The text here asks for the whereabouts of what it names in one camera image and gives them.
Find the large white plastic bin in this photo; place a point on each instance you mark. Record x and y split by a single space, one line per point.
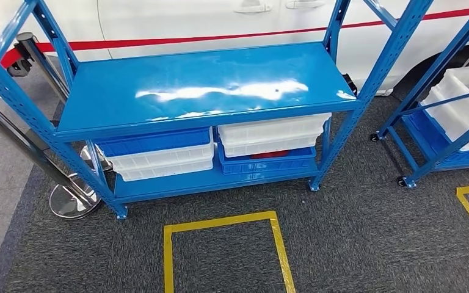
461 105

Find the small black object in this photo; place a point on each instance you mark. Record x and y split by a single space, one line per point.
349 83

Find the white car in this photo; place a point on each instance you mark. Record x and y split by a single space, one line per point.
178 20

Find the large blue metal shelf rack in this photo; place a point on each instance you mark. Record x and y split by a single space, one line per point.
198 85

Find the red item in bin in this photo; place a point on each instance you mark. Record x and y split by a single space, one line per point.
271 155

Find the blue plastic bin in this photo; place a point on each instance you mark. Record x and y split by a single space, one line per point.
267 166
153 141
424 133

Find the belt stanchion with dark head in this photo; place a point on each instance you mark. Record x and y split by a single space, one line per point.
44 66

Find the chrome stanchion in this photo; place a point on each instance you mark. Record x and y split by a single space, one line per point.
74 202

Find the blue wheeled shelf rack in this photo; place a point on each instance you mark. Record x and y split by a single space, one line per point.
441 160

